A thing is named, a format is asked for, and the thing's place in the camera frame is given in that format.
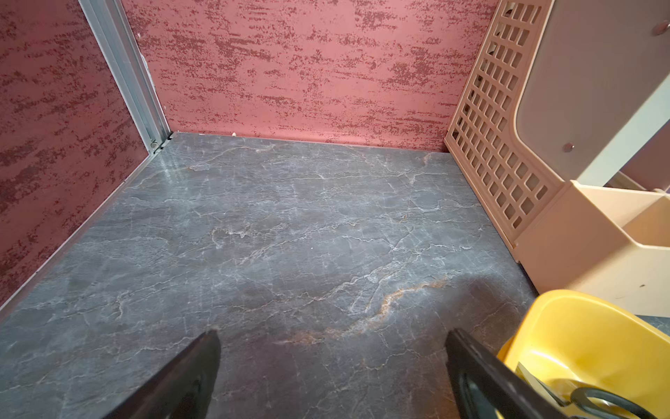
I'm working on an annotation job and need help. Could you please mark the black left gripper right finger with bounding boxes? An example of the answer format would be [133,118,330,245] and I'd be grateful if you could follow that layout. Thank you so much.
[445,328,564,418]

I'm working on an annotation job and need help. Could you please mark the beige plastic file organizer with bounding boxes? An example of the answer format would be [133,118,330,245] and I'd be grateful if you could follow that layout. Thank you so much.
[445,1,669,317]

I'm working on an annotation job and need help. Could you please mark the yellow plastic storage tray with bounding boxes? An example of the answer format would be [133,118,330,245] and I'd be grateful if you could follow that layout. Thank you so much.
[497,290,669,418]

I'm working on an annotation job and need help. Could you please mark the aluminium left corner post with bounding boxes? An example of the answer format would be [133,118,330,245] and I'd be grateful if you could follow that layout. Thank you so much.
[79,0,172,156]

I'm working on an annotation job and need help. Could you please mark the black handled scissors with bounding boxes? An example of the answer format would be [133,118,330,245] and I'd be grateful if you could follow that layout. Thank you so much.
[516,363,657,419]

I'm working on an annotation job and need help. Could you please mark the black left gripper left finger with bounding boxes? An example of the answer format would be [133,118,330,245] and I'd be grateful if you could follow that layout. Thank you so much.
[106,329,222,418]

